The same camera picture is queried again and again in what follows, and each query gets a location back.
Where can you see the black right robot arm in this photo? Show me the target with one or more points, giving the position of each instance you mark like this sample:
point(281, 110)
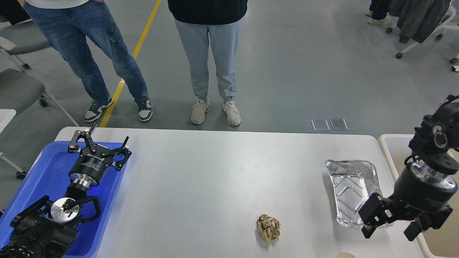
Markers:
point(437, 134)

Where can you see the person in blue jeans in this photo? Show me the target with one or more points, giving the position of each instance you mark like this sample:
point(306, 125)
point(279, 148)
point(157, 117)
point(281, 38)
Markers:
point(67, 25)

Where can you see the left clear floor plate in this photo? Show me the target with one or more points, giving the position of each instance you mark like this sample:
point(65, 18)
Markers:
point(320, 124)

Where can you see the white cup rim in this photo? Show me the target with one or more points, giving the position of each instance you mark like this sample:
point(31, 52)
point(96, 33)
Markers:
point(344, 255)

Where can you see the crumpled brown paper ball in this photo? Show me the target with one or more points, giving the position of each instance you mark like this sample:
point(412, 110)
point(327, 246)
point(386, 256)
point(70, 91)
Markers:
point(268, 228)

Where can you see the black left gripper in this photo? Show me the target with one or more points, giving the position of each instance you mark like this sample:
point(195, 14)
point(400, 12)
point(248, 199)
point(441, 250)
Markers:
point(94, 160)

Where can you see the aluminium foil tray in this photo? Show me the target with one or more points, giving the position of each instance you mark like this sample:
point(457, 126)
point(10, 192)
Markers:
point(353, 182)

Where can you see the grey chair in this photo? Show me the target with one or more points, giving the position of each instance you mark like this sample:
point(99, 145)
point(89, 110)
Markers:
point(22, 38)
point(18, 91)

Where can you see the clear floor plate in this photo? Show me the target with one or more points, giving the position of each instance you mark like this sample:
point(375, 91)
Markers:
point(339, 124)
point(320, 124)

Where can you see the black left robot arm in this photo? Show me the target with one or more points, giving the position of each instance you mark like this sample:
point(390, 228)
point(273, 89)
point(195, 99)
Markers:
point(63, 205)

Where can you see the grey chair upper left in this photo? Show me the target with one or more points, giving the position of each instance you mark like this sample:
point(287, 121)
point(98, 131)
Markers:
point(22, 38)

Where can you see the blue plastic tray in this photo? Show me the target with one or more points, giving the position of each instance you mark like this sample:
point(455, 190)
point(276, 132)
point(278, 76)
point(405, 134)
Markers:
point(49, 176)

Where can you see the right clear floor plate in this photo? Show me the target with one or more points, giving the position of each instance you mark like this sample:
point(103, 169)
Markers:
point(339, 124)

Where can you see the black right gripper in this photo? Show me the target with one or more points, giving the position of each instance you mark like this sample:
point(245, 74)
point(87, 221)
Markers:
point(421, 194)

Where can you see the chair with dark jacket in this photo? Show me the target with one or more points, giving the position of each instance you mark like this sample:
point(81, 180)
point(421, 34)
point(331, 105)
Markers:
point(418, 19)

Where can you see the person in black trousers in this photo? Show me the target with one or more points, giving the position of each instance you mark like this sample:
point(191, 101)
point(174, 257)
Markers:
point(378, 12)

